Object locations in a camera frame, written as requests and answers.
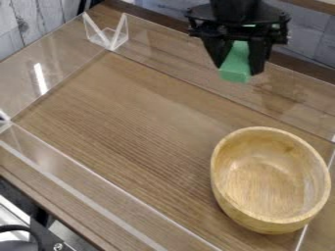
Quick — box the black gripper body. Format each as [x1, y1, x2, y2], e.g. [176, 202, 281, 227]
[184, 3, 291, 44]

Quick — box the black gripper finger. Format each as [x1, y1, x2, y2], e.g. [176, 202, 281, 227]
[201, 37, 235, 68]
[247, 37, 272, 75]

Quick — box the green rectangular block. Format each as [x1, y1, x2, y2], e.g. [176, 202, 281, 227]
[217, 23, 280, 84]

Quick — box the wooden bowl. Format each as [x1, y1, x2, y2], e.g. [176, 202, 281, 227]
[209, 126, 331, 234]

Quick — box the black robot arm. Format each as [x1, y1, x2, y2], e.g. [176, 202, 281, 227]
[184, 0, 291, 81]

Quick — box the clear acrylic corner bracket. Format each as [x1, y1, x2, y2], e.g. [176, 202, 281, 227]
[83, 13, 129, 51]

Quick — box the black metal bracket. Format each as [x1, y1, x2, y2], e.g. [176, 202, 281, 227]
[29, 219, 76, 251]

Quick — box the black cable lower left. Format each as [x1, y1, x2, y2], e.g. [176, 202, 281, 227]
[0, 225, 33, 239]

